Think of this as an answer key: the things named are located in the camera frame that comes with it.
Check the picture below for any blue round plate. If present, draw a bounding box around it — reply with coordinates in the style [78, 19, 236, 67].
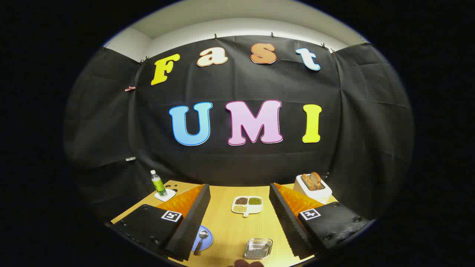
[191, 225, 214, 252]

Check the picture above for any white toaster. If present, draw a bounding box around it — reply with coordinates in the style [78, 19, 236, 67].
[293, 174, 333, 204]

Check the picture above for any metal spoon with wooden handle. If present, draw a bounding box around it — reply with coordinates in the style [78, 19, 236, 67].
[193, 230, 209, 256]

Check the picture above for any green label water bottle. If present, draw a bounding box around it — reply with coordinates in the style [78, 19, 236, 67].
[150, 170, 167, 197]

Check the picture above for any white square coaster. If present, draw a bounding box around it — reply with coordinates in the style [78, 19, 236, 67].
[154, 188, 177, 202]

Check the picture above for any perforated metal tray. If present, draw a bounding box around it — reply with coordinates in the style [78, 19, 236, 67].
[243, 238, 273, 259]

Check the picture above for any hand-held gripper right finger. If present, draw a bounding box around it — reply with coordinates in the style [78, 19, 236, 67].
[269, 182, 375, 260]

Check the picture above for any white divided dish of beans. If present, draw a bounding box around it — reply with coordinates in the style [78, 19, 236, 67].
[232, 196, 263, 217]

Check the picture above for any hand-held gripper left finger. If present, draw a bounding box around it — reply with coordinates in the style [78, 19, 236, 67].
[111, 184, 211, 262]

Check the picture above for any black backdrop cloth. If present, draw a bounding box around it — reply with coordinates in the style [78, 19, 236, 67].
[63, 35, 414, 223]

